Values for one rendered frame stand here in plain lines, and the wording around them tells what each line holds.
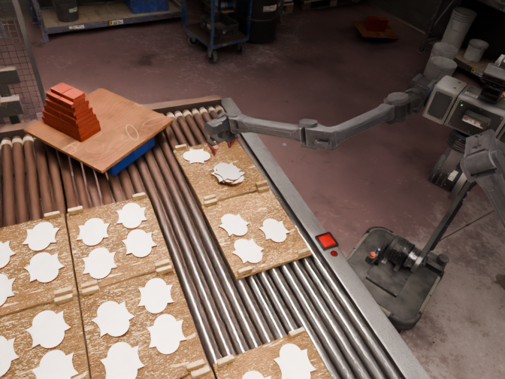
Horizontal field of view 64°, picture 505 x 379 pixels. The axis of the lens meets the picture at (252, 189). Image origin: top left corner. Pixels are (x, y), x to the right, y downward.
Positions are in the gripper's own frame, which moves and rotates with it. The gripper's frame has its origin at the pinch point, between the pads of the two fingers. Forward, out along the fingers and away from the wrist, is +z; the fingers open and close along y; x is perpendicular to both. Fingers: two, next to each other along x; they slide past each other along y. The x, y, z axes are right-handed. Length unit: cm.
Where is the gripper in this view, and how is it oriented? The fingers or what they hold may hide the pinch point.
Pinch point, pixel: (222, 150)
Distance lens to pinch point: 195.5
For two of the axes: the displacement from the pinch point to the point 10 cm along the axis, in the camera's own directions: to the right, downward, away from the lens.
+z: -1.1, 7.0, 7.0
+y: 7.2, -4.4, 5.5
